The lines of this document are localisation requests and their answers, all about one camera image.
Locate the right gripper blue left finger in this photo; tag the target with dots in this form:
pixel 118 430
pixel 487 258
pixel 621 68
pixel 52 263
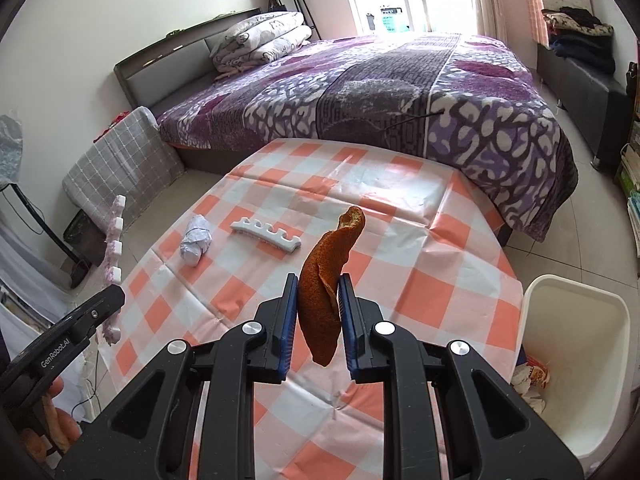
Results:
pixel 285 325

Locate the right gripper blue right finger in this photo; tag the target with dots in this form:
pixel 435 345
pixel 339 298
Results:
pixel 351 324

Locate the long orange peel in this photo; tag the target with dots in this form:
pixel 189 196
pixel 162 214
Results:
pixel 318 314

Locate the white notched foam strip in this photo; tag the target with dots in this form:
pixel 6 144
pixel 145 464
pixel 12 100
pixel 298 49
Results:
pixel 265 232

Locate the grey paper ball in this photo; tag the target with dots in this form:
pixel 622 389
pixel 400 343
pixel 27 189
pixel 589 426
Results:
pixel 196 240

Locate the white tissue wad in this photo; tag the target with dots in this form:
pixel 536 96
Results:
pixel 529 380

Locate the white plastic trash bin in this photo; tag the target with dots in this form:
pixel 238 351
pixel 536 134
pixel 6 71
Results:
pixel 583 335

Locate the person's left hand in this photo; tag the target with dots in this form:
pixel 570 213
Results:
pixel 63 430

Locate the orange white checkered tablecloth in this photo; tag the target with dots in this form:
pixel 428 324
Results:
pixel 416 237

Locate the black floor stand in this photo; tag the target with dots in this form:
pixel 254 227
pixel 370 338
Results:
pixel 81 266

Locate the black waste basket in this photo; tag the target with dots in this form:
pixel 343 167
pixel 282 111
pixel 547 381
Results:
pixel 86 238

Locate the grey plaid cushion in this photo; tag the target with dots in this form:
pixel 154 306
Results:
pixel 129 160

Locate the purple patterned bed quilt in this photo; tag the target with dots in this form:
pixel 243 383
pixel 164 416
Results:
pixel 464 101

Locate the folded white floral duvet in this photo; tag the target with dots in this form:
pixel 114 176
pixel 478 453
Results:
pixel 259 40

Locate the dark bed headboard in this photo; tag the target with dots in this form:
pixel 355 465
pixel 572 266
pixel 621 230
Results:
pixel 153 74

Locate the wooden bookshelf with books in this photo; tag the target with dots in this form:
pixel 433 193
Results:
pixel 627 176

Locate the black storage bench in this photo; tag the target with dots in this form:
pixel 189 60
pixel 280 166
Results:
pixel 597 103

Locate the pile of folded clothes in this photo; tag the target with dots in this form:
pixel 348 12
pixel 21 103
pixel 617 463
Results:
pixel 576 33

